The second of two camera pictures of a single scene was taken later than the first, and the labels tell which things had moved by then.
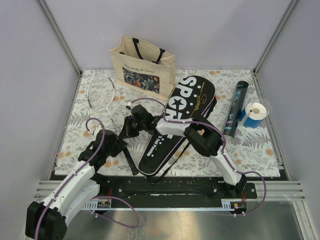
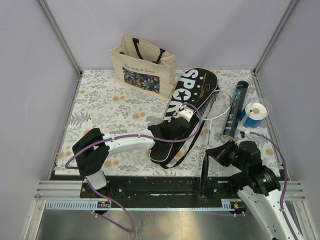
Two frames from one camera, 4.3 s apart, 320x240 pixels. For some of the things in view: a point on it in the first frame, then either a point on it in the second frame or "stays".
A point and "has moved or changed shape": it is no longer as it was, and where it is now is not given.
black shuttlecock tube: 235,111 stays
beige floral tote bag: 142,65 stays
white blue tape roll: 253,114 stays
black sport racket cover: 192,97 has moved or changed shape
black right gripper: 127,131 -> 223,148
